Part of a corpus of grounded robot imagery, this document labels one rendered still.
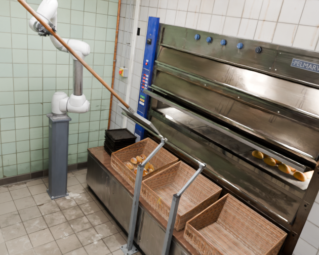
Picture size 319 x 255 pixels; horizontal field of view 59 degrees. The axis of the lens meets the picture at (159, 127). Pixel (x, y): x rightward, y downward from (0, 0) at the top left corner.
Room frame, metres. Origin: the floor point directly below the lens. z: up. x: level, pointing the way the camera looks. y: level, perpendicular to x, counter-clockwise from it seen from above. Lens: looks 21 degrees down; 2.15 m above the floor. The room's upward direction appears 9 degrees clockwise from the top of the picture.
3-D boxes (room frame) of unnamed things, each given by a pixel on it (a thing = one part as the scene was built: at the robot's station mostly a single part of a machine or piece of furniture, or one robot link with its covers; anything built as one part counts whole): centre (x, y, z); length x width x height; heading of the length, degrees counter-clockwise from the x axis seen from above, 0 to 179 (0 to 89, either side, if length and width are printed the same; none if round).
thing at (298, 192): (2.38, -0.48, 1.16); 1.80 x 0.06 x 0.04; 41
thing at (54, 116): (2.82, 1.11, 1.03); 0.22 x 0.18 x 0.06; 130
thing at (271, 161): (2.22, -1.18, 1.21); 0.61 x 0.48 x 0.06; 131
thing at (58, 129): (2.83, 1.10, 0.50); 0.21 x 0.21 x 1.00; 40
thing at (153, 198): (2.18, -0.27, 0.72); 0.56 x 0.49 x 0.28; 41
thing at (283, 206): (2.37, -0.47, 1.02); 1.79 x 0.11 x 0.19; 41
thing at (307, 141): (2.37, -0.47, 1.54); 1.79 x 0.11 x 0.19; 41
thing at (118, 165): (2.63, 0.11, 0.72); 0.56 x 0.49 x 0.28; 40
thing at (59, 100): (2.83, 1.09, 1.17); 0.18 x 0.16 x 0.22; 91
